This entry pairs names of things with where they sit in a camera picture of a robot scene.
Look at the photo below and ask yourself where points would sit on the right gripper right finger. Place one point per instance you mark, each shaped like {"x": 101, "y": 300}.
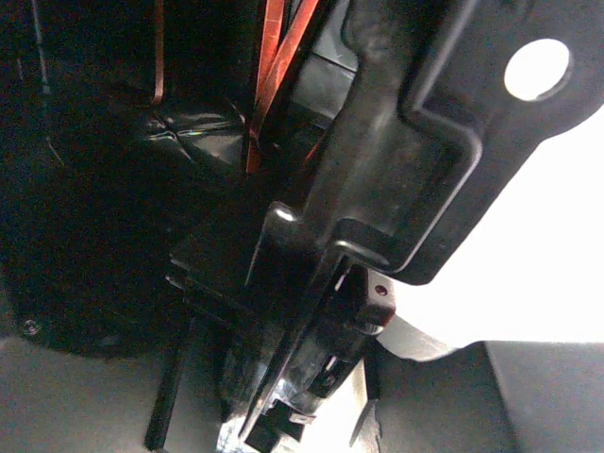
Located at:
{"x": 489, "y": 396}

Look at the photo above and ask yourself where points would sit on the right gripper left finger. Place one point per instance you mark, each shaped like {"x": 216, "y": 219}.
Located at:
{"x": 55, "y": 402}

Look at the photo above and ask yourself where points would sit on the black plastic toolbox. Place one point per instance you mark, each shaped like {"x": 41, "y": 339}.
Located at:
{"x": 128, "y": 222}

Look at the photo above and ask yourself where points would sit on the brown T-handle hex key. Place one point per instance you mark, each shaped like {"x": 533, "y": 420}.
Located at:
{"x": 283, "y": 63}

